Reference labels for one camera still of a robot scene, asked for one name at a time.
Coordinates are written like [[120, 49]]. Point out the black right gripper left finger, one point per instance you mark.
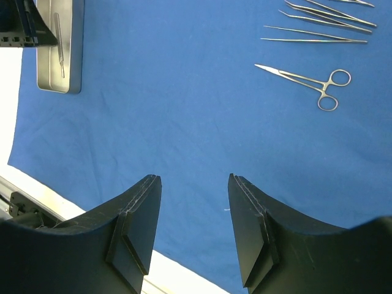
[[105, 250]]

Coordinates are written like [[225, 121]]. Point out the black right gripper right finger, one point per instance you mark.
[[281, 250]]

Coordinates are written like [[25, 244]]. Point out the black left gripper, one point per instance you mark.
[[22, 25]]

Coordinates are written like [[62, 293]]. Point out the steel scalpel handle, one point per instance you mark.
[[56, 19]]

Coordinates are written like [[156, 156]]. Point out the blue surgical cloth wrap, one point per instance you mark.
[[170, 88]]

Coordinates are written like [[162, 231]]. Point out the steel ring-handled forceps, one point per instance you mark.
[[325, 101]]

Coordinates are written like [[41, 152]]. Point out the steel straight long tweezers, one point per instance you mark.
[[317, 37]]

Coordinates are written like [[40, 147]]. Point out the stainless steel tray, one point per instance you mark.
[[59, 68]]

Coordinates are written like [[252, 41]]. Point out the aluminium front frame rail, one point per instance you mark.
[[20, 207]]

